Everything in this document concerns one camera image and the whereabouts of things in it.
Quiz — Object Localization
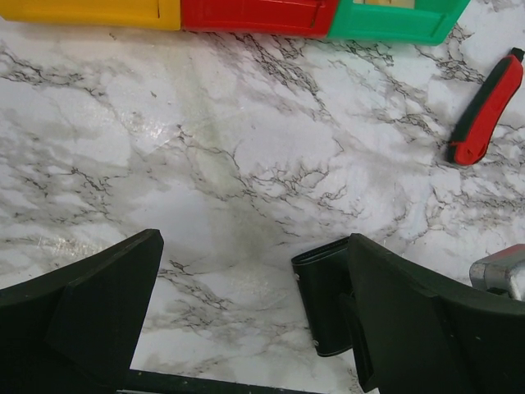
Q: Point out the yellow plastic bin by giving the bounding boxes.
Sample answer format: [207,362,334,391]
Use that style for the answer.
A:
[1,0,181,31]

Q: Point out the red plastic bin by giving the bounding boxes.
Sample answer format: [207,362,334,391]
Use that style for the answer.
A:
[180,0,339,38]

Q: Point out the red black utility knife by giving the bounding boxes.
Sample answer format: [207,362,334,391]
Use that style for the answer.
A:
[445,48,524,166]

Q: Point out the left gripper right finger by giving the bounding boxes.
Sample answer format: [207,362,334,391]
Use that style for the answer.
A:
[340,234,524,393]

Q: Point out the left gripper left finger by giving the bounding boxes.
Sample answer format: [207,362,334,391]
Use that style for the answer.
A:
[1,229,164,393]

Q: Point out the black leather card holder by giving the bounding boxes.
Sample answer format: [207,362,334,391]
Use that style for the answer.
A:
[291,237,352,357]

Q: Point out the green plastic bin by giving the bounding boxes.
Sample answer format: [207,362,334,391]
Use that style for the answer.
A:
[327,0,468,45]

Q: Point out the black metal base rail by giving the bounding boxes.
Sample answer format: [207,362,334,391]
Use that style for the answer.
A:
[118,369,263,394]

